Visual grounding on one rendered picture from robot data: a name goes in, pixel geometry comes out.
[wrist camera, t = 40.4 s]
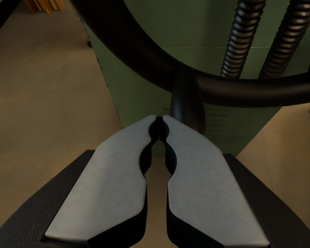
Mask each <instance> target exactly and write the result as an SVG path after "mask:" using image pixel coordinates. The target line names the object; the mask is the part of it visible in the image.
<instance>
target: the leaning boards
mask: <svg viewBox="0 0 310 248"><path fill-rule="evenodd" d="M24 2H25V3H26V5H27V6H28V8H29V9H30V11H31V13H32V14H35V13H36V11H37V10H38V9H39V10H42V9H44V10H46V11H47V13H48V14H50V13H51V12H52V10H53V8H54V9H55V10H58V9H59V10H60V11H63V9H64V7H65V6H66V5H65V2H64V0H24Z"/></svg>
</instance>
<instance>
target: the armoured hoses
mask: <svg viewBox="0 0 310 248"><path fill-rule="evenodd" d="M265 1H266V0H238V2H237V5H238V7H237V8H236V9H235V11H236V14H235V15H234V21H233V23H232V25H233V27H232V28H231V33H230V35H229V37H230V38H229V39H228V44H227V49H226V50H225V52H226V53H225V55H224V59H223V64H222V68H221V72H220V76H222V77H228V78H237V79H239V78H240V76H241V73H242V69H243V68H244V64H245V61H246V59H247V55H248V52H249V50H250V46H251V45H252V41H253V39H254V35H255V33H256V29H257V27H258V26H259V25H258V23H259V21H260V20H261V15H262V14H263V8H264V7H265V5H266V2H265ZM286 10H287V11H286V12H285V14H284V18H283V19H282V21H281V25H280V26H279V28H278V31H277V33H276V36H275V38H274V42H273V43H272V45H271V48H270V50H269V52H268V54H267V57H266V59H265V61H264V63H263V66H262V69H261V71H260V73H259V75H258V79H268V78H278V77H281V76H282V74H283V72H284V70H285V69H286V66H287V65H288V63H289V61H290V60H291V57H292V56H293V54H294V52H295V51H296V49H297V46H299V43H300V41H301V40H302V38H303V35H304V34H305V33H306V29H307V28H308V27H309V25H310V0H290V5H289V6H288V7H287V9H286Z"/></svg>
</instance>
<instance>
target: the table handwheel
mask: <svg viewBox="0 0 310 248"><path fill-rule="evenodd" d="M70 1H71V3H72V4H73V6H74V7H75V9H76V10H77V12H78V13H79V15H80V16H81V17H82V19H83V20H84V21H85V23H86V24H87V25H88V27H89V28H90V29H91V30H92V32H93V33H94V34H95V35H96V36H97V38H98V39H99V40H100V41H101V42H102V43H103V44H104V45H105V46H106V47H107V48H108V49H109V50H110V51H111V52H112V53H113V54H114V55H115V56H116V57H117V58H118V59H119V60H120V61H122V62H123V63H124V64H125V65H126V66H128V67H129V68H130V69H131V70H133V71H134V72H135V73H137V74H138V75H140V76H141V77H143V78H144V79H146V80H147V81H149V82H150V83H152V84H154V85H156V86H158V87H159V88H162V89H164V90H166V91H168V92H170V93H172V90H173V85H174V80H175V73H176V72H177V71H178V70H179V69H181V68H191V69H193V70H194V71H195V74H196V79H197V82H198V85H199V88H200V92H201V97H202V101H203V103H205V104H210V105H216V106H224V107H235V108H269V107H282V106H291V105H299V104H305V103H310V65H309V69H308V72H307V73H302V74H297V75H291V76H285V77H278V78H268V79H237V78H228V77H222V76H217V75H213V74H209V73H206V72H203V71H200V70H197V69H194V68H192V67H190V66H188V65H186V64H184V63H182V62H180V61H179V60H177V59H176V58H174V57H172V56H171V55H170V54H168V53H167V52H165V51H164V50H163V49H162V48H160V47H159V46H158V45H157V44H156V43H155V42H154V41H153V40H152V39H151V38H150V37H149V36H148V35H147V34H146V32H145V31H144V30H143V29H142V28H141V27H140V25H139V24H138V22H137V21H136V20H135V18H134V17H133V16H132V14H131V12H130V11H129V9H128V8H127V6H126V4H125V2H124V1H123V0H70Z"/></svg>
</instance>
